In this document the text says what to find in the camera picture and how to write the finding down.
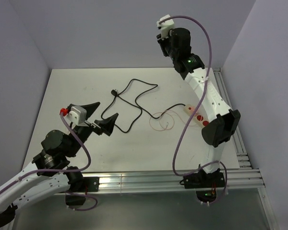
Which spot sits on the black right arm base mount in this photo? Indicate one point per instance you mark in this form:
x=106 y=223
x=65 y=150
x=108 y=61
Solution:
x=207 y=181

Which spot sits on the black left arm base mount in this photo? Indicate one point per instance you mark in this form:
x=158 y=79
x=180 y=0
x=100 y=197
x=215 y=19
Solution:
x=78 y=197

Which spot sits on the left wrist camera grey red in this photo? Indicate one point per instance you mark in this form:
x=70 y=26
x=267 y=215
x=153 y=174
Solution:
x=76 y=114

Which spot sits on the aluminium frame rail front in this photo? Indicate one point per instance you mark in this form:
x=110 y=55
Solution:
x=163 y=181

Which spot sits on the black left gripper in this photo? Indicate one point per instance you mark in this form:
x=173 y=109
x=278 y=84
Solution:
x=105 y=127

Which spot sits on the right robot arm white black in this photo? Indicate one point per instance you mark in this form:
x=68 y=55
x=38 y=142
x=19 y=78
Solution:
x=222 y=119

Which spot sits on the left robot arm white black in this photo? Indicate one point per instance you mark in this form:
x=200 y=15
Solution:
x=58 y=167

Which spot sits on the beige power strip red sockets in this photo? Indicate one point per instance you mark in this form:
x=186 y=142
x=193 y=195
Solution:
x=198 y=118

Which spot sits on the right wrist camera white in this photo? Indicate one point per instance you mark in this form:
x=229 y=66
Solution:
x=165 y=24

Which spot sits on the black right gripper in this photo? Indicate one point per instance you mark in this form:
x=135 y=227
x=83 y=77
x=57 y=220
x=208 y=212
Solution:
x=162 y=42

